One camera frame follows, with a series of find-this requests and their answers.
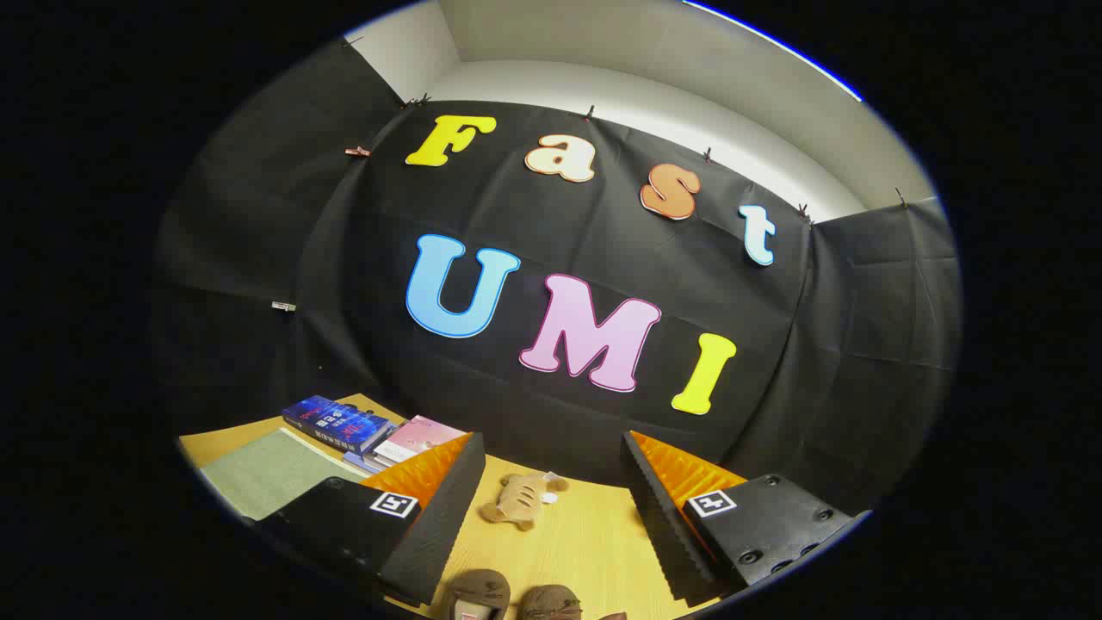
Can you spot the dark blue book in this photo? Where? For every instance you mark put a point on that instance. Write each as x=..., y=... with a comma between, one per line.
x=336, y=422

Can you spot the tan bread plush toy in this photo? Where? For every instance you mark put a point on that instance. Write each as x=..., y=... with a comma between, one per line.
x=516, y=501

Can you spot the pale blue book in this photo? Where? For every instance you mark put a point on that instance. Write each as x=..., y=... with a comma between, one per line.
x=362, y=462

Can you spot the brown fuzzy shoe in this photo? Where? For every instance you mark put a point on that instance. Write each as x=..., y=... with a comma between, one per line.
x=551, y=603
x=478, y=590

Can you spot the pink cover book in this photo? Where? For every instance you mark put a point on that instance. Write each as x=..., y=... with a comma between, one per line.
x=413, y=437

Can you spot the cream fabric storage box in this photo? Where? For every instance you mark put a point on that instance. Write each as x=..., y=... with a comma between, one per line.
x=267, y=474

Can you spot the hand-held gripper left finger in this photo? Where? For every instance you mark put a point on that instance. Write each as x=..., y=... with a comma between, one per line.
x=435, y=534

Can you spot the black backdrop cloth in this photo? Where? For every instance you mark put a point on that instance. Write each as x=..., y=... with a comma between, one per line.
x=603, y=241

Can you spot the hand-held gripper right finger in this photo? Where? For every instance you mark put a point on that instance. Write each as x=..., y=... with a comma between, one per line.
x=663, y=534

